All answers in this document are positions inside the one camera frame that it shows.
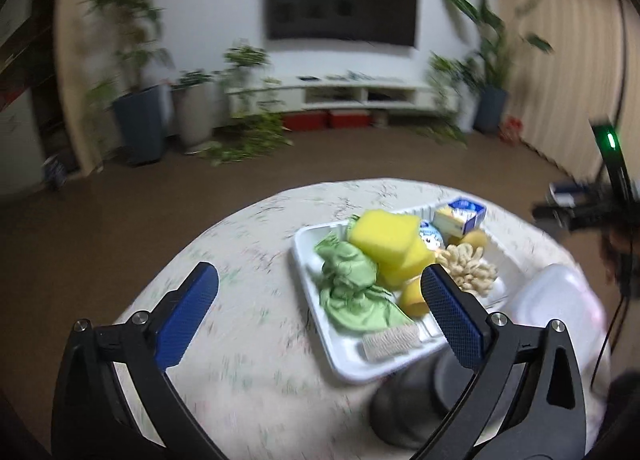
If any blue patterned box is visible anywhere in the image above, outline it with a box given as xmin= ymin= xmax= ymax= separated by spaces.
xmin=42 ymin=157 xmax=69 ymax=187

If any red bag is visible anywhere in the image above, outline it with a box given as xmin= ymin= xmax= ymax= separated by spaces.
xmin=499 ymin=117 xmax=524 ymax=143

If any blue-grey square planter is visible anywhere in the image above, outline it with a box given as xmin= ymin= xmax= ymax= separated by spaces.
xmin=112 ymin=85 xmax=166 ymax=167

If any bushy green plant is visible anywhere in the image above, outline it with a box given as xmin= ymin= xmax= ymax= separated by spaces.
xmin=414 ymin=52 xmax=484 ymax=149

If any cream chenille duster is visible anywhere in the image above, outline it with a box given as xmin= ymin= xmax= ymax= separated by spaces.
xmin=436 ymin=242 xmax=499 ymax=297

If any yellow egg-shaped sponge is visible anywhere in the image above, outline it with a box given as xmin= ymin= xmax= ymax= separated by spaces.
xmin=399 ymin=279 xmax=431 ymax=319

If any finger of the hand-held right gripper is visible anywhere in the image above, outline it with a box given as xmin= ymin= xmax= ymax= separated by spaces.
xmin=531 ymin=202 xmax=574 ymax=229
xmin=548 ymin=181 xmax=597 ymax=207

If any blue and white packet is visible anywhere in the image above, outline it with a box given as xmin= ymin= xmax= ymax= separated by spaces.
xmin=419 ymin=219 xmax=447 ymax=251

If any person's right hand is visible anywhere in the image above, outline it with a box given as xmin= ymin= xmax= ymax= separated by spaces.
xmin=599 ymin=226 xmax=640 ymax=298

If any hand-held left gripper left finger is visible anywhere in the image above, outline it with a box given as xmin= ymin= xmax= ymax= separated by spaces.
xmin=50 ymin=261 xmax=226 ymax=460

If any green cloth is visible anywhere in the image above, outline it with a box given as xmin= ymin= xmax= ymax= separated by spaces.
xmin=314 ymin=232 xmax=419 ymax=339

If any translucent white container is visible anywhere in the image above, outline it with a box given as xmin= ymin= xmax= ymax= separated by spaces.
xmin=507 ymin=264 xmax=609 ymax=372

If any black canister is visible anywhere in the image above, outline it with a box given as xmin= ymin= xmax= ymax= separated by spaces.
xmin=370 ymin=352 xmax=501 ymax=449

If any tall leafy plant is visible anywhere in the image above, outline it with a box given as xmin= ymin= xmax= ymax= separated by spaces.
xmin=82 ymin=0 xmax=174 ymax=105

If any person's black clothing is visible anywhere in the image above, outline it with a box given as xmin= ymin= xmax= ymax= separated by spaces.
xmin=597 ymin=372 xmax=640 ymax=460

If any red storage box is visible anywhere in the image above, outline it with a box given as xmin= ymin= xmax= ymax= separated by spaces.
xmin=282 ymin=110 xmax=329 ymax=133
xmin=328 ymin=108 xmax=374 ymax=130

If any wooden pillar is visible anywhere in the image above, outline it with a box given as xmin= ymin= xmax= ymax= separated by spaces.
xmin=52 ymin=0 xmax=107 ymax=175

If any hamster print tissue packet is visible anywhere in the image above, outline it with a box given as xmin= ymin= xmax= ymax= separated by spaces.
xmin=432 ymin=197 xmax=488 ymax=235

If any grey round planter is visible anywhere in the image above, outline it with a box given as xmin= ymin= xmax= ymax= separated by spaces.
xmin=170 ymin=84 xmax=216 ymax=149

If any thin small plant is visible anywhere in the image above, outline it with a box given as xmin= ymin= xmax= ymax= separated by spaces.
xmin=82 ymin=80 xmax=121 ymax=155

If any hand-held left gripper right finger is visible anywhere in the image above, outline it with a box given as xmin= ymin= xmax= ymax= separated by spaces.
xmin=414 ymin=264 xmax=587 ymax=460

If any trailing green plant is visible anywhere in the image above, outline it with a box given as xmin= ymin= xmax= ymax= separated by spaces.
xmin=199 ymin=42 xmax=297 ymax=167

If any beige knitted cloth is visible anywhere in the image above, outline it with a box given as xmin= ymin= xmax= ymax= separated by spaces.
xmin=361 ymin=324 xmax=422 ymax=362

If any white tray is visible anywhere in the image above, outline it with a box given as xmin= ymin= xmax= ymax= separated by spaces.
xmin=291 ymin=200 xmax=526 ymax=386

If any dull yellow round sponge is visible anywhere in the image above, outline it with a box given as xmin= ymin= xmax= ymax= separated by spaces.
xmin=456 ymin=229 xmax=489 ymax=251

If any thick yellow sponge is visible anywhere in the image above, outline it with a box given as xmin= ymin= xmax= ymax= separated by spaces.
xmin=375 ymin=239 xmax=439 ymax=291

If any dark blue planter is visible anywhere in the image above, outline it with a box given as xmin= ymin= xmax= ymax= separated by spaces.
xmin=473 ymin=86 xmax=510 ymax=135

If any black cable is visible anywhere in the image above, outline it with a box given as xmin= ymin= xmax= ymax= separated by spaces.
xmin=590 ymin=289 xmax=631 ymax=392

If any beige curtain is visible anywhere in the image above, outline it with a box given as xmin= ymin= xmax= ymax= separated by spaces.
xmin=494 ymin=0 xmax=640 ymax=187

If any large-leaf plant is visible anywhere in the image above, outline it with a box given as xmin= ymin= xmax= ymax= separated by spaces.
xmin=441 ymin=0 xmax=554 ymax=91

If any small leafy plant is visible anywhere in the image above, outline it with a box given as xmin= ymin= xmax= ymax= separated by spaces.
xmin=172 ymin=68 xmax=217 ymax=90

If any white television cabinet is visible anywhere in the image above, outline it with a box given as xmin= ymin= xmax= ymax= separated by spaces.
xmin=227 ymin=76 xmax=447 ymax=117

